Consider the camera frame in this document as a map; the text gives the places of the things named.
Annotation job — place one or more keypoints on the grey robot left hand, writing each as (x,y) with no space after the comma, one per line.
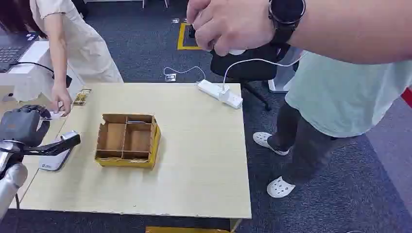
(19,127)

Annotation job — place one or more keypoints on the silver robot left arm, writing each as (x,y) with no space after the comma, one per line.
(9,180)

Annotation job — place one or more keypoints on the white card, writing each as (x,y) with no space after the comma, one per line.
(55,114)

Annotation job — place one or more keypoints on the white side desk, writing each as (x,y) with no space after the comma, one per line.
(29,77)

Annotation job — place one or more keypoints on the person's hand over cards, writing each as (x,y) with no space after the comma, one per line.
(61,96)

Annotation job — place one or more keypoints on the dark laptop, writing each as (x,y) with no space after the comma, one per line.
(11,48)

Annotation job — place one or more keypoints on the person in cream clothing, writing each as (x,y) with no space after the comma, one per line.
(80,45)

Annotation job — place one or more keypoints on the wooden card box yellow rim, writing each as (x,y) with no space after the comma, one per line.
(128,141)

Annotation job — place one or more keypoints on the card in wooden box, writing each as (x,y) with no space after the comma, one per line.
(136,122)

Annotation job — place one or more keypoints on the metal floor socket plate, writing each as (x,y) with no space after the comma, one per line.
(170,77)

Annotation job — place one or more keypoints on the small metal floor plate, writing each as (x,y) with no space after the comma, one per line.
(174,20)

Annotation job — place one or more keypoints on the yellow box edge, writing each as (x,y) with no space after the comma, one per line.
(186,230)

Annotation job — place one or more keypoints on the white power strip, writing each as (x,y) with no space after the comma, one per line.
(212,90)

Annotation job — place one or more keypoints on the black office chair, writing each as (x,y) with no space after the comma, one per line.
(244,66)

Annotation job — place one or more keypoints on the person's hand holding white device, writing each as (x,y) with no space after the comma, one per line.
(231,25)

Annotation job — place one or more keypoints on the white perforated clog shoe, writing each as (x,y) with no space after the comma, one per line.
(279,188)
(265,141)

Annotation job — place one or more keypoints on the black wrist watch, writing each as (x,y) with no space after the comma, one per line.
(284,16)

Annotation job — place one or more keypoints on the person in pale green shirt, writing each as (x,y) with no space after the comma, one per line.
(338,96)

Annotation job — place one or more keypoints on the red object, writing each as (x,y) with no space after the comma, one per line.
(407,96)

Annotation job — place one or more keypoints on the white pedestal base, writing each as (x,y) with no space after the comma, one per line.
(283,75)

